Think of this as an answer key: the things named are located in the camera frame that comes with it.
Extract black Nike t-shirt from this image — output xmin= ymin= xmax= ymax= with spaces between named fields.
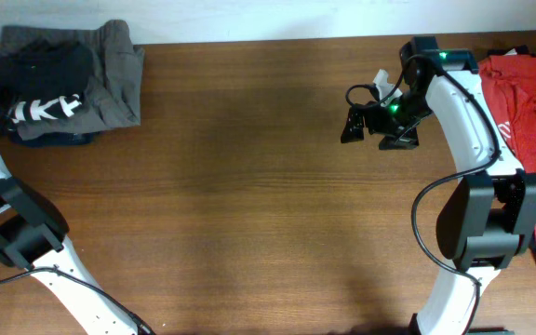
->
xmin=0 ymin=40 xmax=94 ymax=132

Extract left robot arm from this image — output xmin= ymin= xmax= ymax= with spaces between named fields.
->
xmin=0 ymin=155 xmax=153 ymax=334

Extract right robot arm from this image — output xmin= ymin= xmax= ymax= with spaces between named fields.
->
xmin=341 ymin=36 xmax=536 ymax=335

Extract black logo t-shirt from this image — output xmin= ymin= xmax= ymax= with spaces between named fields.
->
xmin=486 ymin=45 xmax=536 ymax=57

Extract folded grey shorts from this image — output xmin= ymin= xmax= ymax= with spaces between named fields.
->
xmin=0 ymin=20 xmax=144 ymax=140

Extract folded dark navy garment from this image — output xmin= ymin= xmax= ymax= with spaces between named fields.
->
xmin=8 ymin=132 xmax=98 ymax=148

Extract right black cable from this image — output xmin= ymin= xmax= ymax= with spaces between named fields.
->
xmin=344 ymin=53 xmax=504 ymax=335

